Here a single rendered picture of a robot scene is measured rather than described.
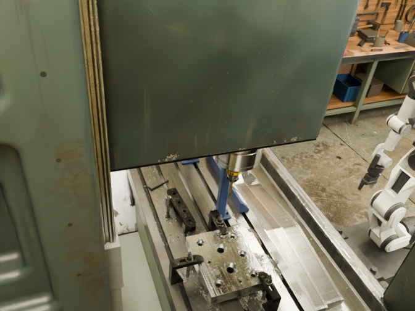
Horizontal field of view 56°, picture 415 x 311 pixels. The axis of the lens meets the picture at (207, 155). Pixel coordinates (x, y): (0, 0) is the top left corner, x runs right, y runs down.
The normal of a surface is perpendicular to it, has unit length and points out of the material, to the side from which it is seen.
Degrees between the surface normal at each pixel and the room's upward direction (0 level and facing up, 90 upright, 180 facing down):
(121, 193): 24
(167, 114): 90
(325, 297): 8
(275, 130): 90
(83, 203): 90
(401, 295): 90
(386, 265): 0
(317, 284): 8
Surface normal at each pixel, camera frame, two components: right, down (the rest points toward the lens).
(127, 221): 0.22, -0.49
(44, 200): 0.35, 0.58
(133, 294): 0.09, -0.80
